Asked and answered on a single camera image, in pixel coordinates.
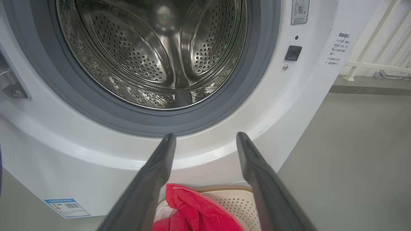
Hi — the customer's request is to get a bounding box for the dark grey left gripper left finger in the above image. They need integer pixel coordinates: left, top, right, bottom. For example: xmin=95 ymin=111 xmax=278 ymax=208
xmin=97 ymin=133 xmax=177 ymax=231

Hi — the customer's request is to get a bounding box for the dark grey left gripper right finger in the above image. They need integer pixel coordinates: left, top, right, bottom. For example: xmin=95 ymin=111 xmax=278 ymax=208
xmin=236 ymin=132 xmax=317 ymax=231

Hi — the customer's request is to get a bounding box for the red garment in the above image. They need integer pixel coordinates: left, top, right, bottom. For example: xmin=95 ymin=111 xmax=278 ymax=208
xmin=153 ymin=184 xmax=246 ymax=231

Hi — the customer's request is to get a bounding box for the cream perforated laundry basket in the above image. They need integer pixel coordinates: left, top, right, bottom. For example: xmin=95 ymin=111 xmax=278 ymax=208
xmin=154 ymin=185 xmax=262 ymax=231

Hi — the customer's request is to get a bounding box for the white front-load washing machine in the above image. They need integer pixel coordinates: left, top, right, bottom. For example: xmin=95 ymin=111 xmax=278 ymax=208
xmin=0 ymin=0 xmax=379 ymax=219

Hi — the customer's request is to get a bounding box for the blue energy label sticker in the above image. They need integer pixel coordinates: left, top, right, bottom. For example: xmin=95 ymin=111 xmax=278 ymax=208
xmin=44 ymin=198 xmax=91 ymax=219

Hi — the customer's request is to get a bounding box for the white metal railing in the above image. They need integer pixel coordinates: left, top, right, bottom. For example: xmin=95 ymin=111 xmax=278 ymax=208
xmin=340 ymin=0 xmax=411 ymax=81

